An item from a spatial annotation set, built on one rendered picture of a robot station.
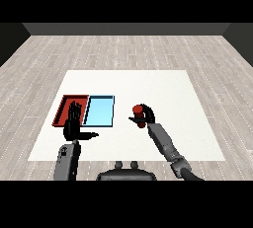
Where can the dark grey robot body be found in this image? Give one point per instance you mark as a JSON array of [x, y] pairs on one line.
[[126, 174]]

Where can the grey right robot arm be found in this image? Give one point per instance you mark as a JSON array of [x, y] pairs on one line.
[[169, 151]]

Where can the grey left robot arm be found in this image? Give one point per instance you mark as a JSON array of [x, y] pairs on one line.
[[67, 161]]

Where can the light blue shallow open box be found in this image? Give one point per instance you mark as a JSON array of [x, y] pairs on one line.
[[100, 111]]

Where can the red shallow open box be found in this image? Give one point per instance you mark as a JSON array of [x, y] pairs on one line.
[[64, 110]]

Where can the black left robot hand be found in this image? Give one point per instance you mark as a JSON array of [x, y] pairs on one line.
[[71, 130]]

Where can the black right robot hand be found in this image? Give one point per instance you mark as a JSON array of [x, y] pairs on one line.
[[150, 115]]

